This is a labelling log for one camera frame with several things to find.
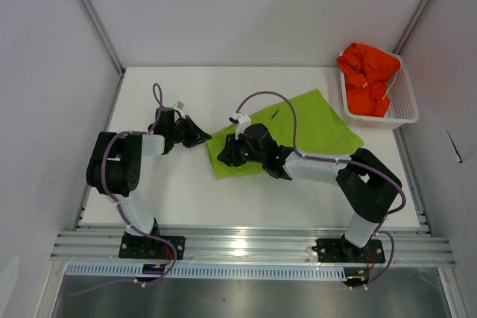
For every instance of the white plastic basket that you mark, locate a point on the white plastic basket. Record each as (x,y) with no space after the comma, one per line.
(403,107)

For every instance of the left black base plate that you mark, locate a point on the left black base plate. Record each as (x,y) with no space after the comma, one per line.
(139,247)

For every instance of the right aluminium corner post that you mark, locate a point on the right aluminium corner post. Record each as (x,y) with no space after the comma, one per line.
(414,22)

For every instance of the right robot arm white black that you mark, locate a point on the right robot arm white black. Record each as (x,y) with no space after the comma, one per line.
(368,185)

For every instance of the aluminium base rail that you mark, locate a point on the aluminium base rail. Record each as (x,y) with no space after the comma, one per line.
(250,245)

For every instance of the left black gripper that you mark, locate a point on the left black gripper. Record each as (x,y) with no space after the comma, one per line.
(196,135)

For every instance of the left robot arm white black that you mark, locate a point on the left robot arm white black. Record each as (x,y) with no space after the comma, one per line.
(114,168)

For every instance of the left aluminium corner post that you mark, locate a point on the left aluminium corner post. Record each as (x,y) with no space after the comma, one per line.
(101,34)

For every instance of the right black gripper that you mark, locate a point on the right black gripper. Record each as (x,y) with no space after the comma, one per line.
(229,156)

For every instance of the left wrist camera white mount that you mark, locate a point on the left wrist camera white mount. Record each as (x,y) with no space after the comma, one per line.
(178,107)

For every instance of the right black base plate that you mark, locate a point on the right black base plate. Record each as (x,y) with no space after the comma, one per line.
(338,250)

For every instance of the aluminium corner post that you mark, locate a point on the aluminium corner post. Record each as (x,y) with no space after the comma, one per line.
(414,22)
(101,34)

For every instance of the orange shorts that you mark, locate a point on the orange shorts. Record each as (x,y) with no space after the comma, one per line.
(367,72)

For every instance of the white slotted cable duct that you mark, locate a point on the white slotted cable duct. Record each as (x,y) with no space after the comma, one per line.
(209,271)

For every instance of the lime green shorts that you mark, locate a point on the lime green shorts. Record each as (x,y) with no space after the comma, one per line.
(319,130)

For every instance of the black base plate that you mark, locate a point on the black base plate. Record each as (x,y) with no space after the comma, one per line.
(338,250)
(139,247)

